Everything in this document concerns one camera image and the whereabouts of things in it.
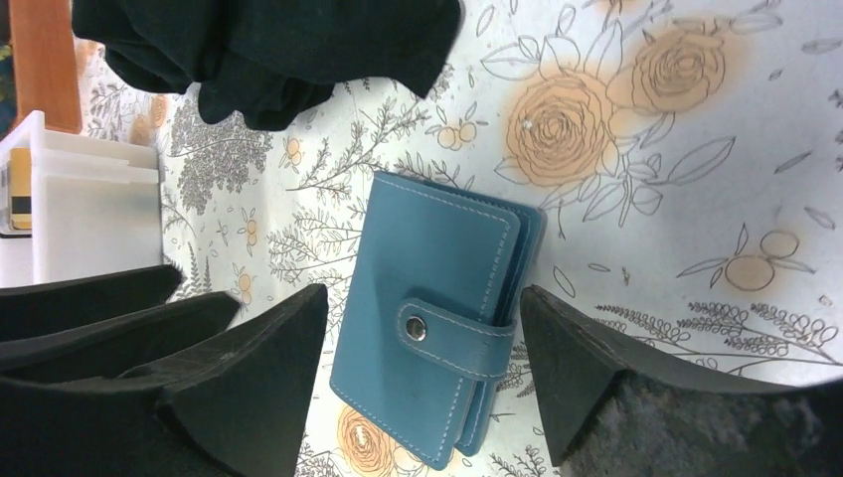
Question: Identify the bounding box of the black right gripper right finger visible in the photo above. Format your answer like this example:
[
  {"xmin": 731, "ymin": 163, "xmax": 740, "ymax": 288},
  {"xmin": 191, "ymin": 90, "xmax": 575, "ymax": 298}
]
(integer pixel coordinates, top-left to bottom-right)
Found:
[{"xmin": 520, "ymin": 285, "xmax": 842, "ymax": 476}]

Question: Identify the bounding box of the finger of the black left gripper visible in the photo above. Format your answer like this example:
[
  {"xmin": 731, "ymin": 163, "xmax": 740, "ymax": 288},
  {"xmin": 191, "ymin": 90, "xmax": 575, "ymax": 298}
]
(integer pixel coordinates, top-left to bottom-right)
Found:
[
  {"xmin": 1, "ymin": 264, "xmax": 183, "ymax": 342},
  {"xmin": 1, "ymin": 292, "xmax": 241, "ymax": 383}
]

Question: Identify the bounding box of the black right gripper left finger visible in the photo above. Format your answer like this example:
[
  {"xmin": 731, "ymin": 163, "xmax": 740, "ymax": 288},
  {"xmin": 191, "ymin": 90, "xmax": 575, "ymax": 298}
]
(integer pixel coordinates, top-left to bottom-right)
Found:
[{"xmin": 1, "ymin": 284, "xmax": 328, "ymax": 476}]

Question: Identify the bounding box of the blue leather card holder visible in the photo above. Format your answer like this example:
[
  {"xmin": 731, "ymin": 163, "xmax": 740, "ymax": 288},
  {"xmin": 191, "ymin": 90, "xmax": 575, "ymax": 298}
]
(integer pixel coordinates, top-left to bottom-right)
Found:
[{"xmin": 330, "ymin": 172, "xmax": 545, "ymax": 470}]

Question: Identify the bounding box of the white plastic card box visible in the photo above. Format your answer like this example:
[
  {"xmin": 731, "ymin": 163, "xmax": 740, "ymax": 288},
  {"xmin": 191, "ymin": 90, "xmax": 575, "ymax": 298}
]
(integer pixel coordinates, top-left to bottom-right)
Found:
[{"xmin": 1, "ymin": 110, "xmax": 163, "ymax": 287}]

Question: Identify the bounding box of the stack of credit cards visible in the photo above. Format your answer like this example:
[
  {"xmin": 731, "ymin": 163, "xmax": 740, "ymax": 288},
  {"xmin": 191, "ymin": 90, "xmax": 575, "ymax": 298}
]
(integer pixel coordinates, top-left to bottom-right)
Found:
[{"xmin": 1, "ymin": 147, "xmax": 32, "ymax": 237}]

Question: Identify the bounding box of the black crumpled cloth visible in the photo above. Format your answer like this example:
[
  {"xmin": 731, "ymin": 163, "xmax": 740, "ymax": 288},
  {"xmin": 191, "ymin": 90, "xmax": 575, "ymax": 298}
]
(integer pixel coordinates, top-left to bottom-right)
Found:
[{"xmin": 72, "ymin": 1, "xmax": 462, "ymax": 131}]

